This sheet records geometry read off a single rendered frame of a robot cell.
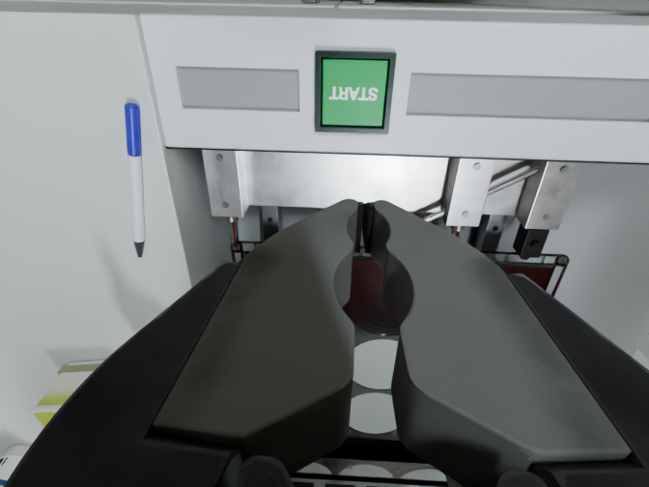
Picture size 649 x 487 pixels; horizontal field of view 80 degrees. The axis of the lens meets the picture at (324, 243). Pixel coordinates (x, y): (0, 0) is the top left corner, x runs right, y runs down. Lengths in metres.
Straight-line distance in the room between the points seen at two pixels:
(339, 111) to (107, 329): 0.34
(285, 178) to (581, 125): 0.26
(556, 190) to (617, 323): 0.33
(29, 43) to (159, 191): 0.13
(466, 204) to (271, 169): 0.20
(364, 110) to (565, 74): 0.14
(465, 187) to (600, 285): 0.31
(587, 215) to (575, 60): 0.28
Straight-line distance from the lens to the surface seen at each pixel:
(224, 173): 0.40
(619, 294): 0.69
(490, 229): 0.51
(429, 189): 0.43
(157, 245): 0.39
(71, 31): 0.35
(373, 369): 0.57
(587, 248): 0.61
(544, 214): 0.45
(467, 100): 0.33
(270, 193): 0.43
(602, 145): 0.37
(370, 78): 0.30
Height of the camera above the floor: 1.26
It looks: 58 degrees down
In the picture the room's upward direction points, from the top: 175 degrees counter-clockwise
